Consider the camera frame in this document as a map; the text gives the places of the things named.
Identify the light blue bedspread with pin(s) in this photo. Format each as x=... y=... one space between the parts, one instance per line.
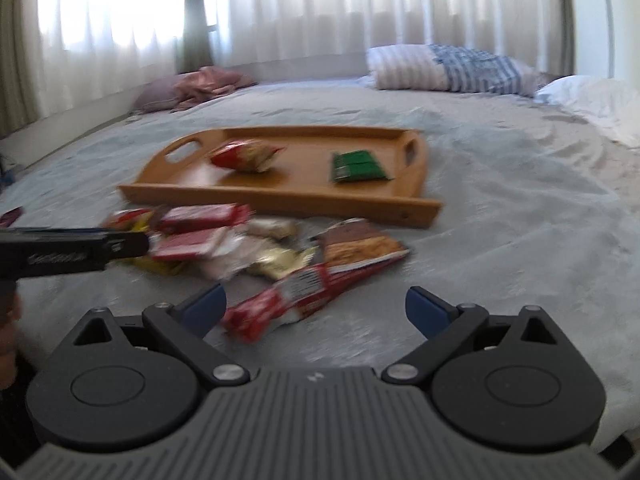
x=510 y=220

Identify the purple pillow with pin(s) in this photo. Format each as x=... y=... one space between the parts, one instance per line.
x=152 y=95

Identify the green snack packet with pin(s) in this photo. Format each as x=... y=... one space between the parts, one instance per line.
x=357 y=166

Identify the yellow snack packet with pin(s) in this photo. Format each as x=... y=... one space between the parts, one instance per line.
x=125 y=219

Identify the white pillow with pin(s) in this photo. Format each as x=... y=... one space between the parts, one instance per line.
x=595 y=105

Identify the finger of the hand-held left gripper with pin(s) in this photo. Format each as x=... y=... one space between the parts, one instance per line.
x=127 y=246

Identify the red peanut snack bag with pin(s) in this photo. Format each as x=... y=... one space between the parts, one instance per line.
x=242 y=156

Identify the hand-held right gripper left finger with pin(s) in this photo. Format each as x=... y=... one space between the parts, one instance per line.
x=205 y=307

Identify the person's left hand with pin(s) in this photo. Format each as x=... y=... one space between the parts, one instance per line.
x=9 y=360

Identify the small red square packet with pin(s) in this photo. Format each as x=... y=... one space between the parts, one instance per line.
x=202 y=216

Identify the dark red packet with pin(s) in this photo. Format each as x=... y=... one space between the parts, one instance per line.
x=10 y=217

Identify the brown and red biscuit bag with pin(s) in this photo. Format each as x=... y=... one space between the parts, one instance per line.
x=360 y=247

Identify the blue striped pillow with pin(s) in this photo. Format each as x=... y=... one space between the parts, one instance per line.
x=450 y=70

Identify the red clear-window pastry packet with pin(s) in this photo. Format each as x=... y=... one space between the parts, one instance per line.
x=227 y=260

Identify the long red brown bar packet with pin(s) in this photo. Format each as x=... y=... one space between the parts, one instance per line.
x=280 y=305

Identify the wooden tray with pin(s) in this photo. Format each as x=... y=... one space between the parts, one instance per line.
x=300 y=182

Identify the pink crumpled cloth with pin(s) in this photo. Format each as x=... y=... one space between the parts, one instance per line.
x=210 y=85

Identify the sheer white curtain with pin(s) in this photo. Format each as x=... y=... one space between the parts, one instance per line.
x=110 y=30
x=375 y=5

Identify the gold beige snack packet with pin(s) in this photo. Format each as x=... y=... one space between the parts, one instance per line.
x=277 y=262

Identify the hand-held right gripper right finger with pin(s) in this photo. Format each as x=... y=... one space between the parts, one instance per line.
x=425 y=312

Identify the green curtain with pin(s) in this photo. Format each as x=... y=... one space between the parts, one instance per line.
x=195 y=25
x=566 y=20
x=15 y=50

